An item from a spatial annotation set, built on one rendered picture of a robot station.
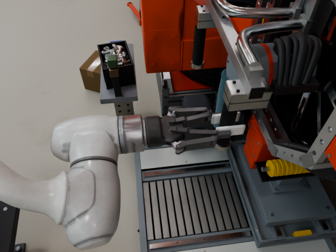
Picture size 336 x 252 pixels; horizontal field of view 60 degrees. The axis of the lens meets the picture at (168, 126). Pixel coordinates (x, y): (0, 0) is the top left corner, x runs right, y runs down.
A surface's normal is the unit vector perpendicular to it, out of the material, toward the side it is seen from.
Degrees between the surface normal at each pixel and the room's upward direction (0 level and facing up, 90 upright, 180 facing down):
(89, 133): 15
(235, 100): 90
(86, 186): 21
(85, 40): 0
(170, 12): 90
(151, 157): 0
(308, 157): 90
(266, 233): 0
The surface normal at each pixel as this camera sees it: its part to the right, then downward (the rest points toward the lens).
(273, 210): 0.00, -0.65
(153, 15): 0.13, 0.75
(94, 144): 0.16, -0.45
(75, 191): 0.36, -0.50
